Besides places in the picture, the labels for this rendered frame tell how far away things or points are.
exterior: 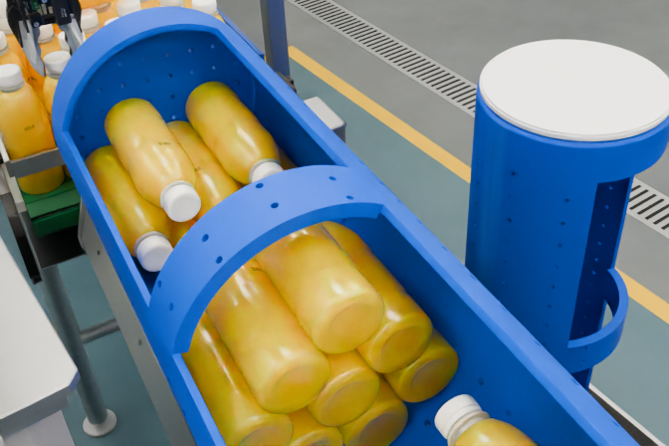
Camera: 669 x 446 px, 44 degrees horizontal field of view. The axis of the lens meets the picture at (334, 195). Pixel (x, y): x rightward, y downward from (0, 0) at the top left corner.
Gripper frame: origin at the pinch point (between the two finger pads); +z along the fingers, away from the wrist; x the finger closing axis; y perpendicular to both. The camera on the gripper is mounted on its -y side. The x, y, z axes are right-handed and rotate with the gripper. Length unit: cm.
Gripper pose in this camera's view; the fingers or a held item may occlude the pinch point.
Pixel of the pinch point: (58, 62)
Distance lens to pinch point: 131.2
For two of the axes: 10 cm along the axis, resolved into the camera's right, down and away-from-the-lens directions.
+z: 0.5, 7.9, 6.1
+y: 4.6, 5.3, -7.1
